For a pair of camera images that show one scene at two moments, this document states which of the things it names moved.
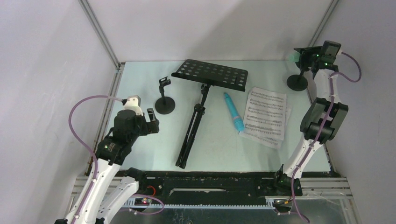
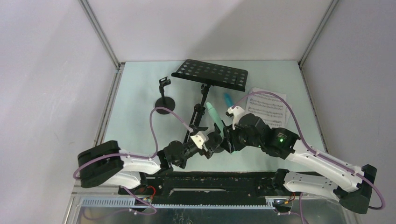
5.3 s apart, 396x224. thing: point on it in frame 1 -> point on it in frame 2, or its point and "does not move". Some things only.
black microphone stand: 164,105 does not move
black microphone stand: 297,82 -> 214,140
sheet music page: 266,113 does not move
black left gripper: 150,127 -> 208,153
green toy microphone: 294,57 -> 209,106
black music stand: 209,74 does not move
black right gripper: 306,51 -> 229,138
